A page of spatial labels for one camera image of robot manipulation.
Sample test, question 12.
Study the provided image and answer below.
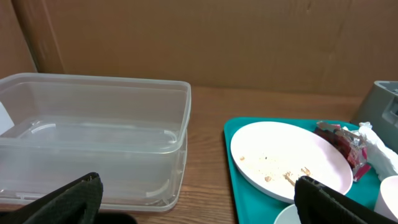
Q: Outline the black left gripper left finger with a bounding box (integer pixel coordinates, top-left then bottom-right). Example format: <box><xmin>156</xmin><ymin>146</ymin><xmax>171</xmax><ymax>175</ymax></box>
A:
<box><xmin>1</xmin><ymin>172</ymin><xmax>103</xmax><ymax>224</ymax></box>

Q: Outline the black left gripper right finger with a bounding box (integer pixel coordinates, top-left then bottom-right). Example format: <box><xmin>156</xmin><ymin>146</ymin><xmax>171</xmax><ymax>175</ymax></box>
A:
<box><xmin>294</xmin><ymin>175</ymin><xmax>397</xmax><ymax>224</ymax></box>

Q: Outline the large pink plate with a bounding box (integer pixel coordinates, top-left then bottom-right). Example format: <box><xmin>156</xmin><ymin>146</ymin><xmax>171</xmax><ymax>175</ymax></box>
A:
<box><xmin>230</xmin><ymin>121</ymin><xmax>353</xmax><ymax>203</ymax></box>

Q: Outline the grey bowl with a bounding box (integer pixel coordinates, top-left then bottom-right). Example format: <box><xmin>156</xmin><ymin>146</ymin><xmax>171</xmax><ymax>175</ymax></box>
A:
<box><xmin>274</xmin><ymin>204</ymin><xmax>301</xmax><ymax>224</ymax></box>

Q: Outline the teal plastic tray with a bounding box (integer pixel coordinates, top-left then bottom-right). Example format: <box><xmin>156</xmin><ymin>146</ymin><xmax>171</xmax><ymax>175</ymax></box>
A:
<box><xmin>224</xmin><ymin>117</ymin><xmax>381</xmax><ymax>224</ymax></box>

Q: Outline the red foil wrapper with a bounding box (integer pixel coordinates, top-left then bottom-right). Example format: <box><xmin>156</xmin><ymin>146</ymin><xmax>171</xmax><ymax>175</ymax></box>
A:
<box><xmin>314</xmin><ymin>121</ymin><xmax>371</xmax><ymax>182</ymax></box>

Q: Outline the pale green cup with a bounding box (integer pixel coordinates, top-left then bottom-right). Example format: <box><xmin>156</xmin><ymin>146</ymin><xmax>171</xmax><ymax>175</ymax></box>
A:
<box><xmin>374</xmin><ymin>175</ymin><xmax>398</xmax><ymax>222</ymax></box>

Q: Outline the crumpled white napkin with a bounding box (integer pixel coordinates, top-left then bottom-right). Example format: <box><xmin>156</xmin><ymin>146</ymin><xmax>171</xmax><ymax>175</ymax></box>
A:
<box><xmin>343</xmin><ymin>122</ymin><xmax>398</xmax><ymax>182</ymax></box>

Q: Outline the clear plastic bin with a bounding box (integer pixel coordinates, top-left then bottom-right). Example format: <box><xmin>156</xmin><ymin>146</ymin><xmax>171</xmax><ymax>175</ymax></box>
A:
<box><xmin>1</xmin><ymin>73</ymin><xmax>192</xmax><ymax>212</ymax></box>

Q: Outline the grey dish rack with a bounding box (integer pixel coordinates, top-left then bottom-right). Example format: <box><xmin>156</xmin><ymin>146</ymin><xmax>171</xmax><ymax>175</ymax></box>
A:
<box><xmin>350</xmin><ymin>81</ymin><xmax>397</xmax><ymax>152</ymax></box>

